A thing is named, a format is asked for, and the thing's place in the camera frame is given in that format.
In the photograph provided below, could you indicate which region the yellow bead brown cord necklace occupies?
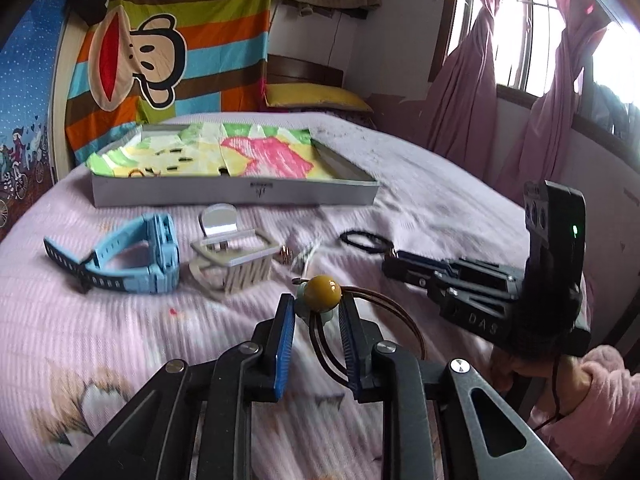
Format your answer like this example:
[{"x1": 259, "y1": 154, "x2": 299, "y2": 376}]
[{"x1": 292, "y1": 274, "x2": 427, "y2": 378}]

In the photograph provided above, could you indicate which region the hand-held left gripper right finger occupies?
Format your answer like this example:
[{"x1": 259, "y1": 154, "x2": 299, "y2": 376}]
[{"x1": 338, "y1": 300, "x2": 574, "y2": 480}]

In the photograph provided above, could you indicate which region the pink curtain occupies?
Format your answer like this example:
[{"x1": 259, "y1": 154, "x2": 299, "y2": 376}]
[
  {"x1": 495, "y1": 0, "x2": 608, "y2": 200},
  {"x1": 423, "y1": 0, "x2": 508, "y2": 177}
]

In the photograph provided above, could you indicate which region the window with metal bars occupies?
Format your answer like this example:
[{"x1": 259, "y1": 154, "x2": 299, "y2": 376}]
[{"x1": 433, "y1": 0, "x2": 640, "y2": 137}]

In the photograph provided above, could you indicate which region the person's right forearm pink sleeve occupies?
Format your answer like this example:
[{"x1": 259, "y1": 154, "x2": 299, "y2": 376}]
[{"x1": 529, "y1": 344, "x2": 640, "y2": 480}]

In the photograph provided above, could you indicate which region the blue wall poster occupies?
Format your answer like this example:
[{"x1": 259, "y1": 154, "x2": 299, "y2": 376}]
[{"x1": 0, "y1": 0, "x2": 90, "y2": 241}]

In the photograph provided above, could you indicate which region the pink bedspread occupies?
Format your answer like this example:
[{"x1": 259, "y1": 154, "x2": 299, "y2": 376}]
[{"x1": 0, "y1": 111, "x2": 596, "y2": 480}]

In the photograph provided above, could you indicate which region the black cable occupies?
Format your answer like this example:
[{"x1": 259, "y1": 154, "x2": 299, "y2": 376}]
[{"x1": 534, "y1": 355, "x2": 576, "y2": 432}]

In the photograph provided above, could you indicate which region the grey box with colourful lining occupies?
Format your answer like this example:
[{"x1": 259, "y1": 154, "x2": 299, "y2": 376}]
[{"x1": 85, "y1": 122, "x2": 381, "y2": 209}]

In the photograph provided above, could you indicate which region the silver claw hair clip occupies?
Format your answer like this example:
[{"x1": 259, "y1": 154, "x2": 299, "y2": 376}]
[{"x1": 189, "y1": 203, "x2": 281, "y2": 302}]

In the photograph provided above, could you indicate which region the light blue wrist watch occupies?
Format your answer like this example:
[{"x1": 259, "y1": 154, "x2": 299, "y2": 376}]
[{"x1": 43, "y1": 213, "x2": 181, "y2": 294}]

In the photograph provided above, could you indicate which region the person's right hand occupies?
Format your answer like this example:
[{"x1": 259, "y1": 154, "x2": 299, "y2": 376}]
[{"x1": 491, "y1": 345, "x2": 551, "y2": 397}]

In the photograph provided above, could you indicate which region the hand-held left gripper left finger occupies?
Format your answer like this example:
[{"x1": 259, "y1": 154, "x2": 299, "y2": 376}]
[{"x1": 59, "y1": 293, "x2": 297, "y2": 480}]

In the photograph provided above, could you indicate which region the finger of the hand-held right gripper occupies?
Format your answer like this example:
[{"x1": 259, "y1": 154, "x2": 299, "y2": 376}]
[
  {"x1": 397, "y1": 252, "x2": 525, "y2": 282},
  {"x1": 382, "y1": 258, "x2": 522, "y2": 307}
]

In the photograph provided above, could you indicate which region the striped monkey print cloth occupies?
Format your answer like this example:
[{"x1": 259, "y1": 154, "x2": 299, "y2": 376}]
[{"x1": 64, "y1": 0, "x2": 293, "y2": 166}]

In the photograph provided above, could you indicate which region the dark wooden headboard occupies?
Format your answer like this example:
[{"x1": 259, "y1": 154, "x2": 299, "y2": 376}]
[{"x1": 267, "y1": 55, "x2": 345, "y2": 88}]

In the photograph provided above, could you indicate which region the black hair tie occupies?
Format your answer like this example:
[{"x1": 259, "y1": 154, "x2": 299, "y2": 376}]
[{"x1": 339, "y1": 229, "x2": 394, "y2": 256}]

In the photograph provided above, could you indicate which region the silver hairpin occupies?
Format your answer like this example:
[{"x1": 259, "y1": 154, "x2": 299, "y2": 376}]
[{"x1": 293, "y1": 241, "x2": 322, "y2": 274}]

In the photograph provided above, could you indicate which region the yellow pillow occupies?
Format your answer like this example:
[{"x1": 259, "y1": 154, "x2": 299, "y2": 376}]
[{"x1": 264, "y1": 83, "x2": 375, "y2": 114}]

